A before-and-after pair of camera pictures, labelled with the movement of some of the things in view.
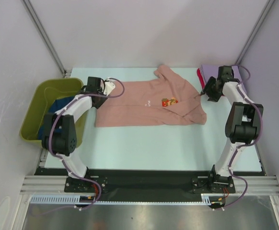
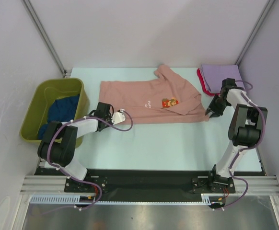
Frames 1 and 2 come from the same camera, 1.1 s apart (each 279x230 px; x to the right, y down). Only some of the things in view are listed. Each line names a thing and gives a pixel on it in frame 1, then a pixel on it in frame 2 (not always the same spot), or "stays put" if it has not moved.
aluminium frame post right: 254,31 stays put
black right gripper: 213,97 -> 216,112
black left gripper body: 100,92 -> 108,118
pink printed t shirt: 167,100 stays put
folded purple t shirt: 210,70 stays put
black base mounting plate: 151,181 stays put
